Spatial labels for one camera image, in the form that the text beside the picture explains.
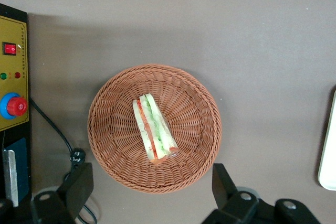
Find round brown wicker basket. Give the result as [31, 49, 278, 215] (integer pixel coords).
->
[87, 63, 223, 195]

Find triangle sandwich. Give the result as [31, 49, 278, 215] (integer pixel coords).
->
[132, 92, 179, 166]

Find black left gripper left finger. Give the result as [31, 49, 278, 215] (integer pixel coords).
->
[31, 163, 95, 224]

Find black power cord with plug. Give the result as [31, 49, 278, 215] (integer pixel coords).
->
[28, 97, 98, 224]

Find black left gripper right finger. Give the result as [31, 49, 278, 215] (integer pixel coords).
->
[202, 163, 259, 224]

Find black machine with yellow panel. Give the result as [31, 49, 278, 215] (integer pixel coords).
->
[0, 3, 33, 209]

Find cream plastic tray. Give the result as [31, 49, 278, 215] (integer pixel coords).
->
[317, 84, 336, 191]

